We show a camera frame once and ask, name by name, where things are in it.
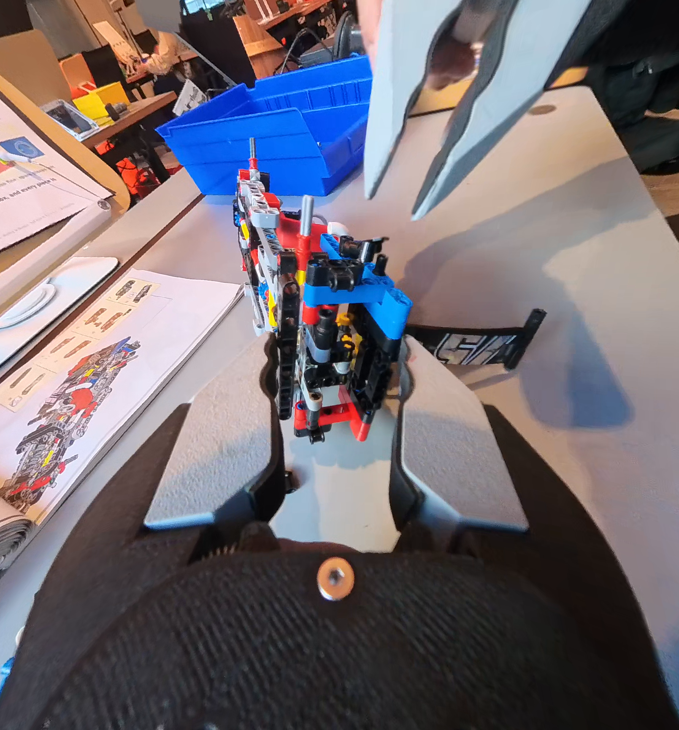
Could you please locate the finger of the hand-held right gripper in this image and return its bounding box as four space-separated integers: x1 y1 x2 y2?
363 0 468 200
409 0 595 223

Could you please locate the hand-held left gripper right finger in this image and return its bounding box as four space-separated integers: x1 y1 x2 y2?
388 335 531 534

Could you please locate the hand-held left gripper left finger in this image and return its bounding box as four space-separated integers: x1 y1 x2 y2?
143 335 289 528

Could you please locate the long black stickered panel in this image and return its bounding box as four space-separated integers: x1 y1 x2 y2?
403 308 547 370

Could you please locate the toy brick car chassis model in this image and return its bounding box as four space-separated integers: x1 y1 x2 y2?
234 137 414 446

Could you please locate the grey desk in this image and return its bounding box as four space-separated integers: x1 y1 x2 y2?
0 86 679 628

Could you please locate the person's right hand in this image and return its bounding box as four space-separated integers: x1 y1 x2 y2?
430 23 484 89

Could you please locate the person's black jacket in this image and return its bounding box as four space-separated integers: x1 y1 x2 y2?
587 0 679 172

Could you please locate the building instruction booklet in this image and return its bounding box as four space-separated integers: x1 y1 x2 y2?
0 268 244 571

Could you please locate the blue storage bin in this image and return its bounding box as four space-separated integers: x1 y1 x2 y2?
156 54 374 197

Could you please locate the white sign stand base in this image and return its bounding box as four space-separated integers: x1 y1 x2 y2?
0 257 119 383

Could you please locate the background wooden table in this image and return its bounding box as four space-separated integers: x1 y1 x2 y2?
80 90 182 150

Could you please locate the yellow storage bin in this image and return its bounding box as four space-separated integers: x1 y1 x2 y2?
71 81 129 121

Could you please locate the wooden board instruction sign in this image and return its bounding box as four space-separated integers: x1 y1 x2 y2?
0 54 130 266

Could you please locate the cardboard box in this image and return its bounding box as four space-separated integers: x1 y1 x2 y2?
0 29 72 106

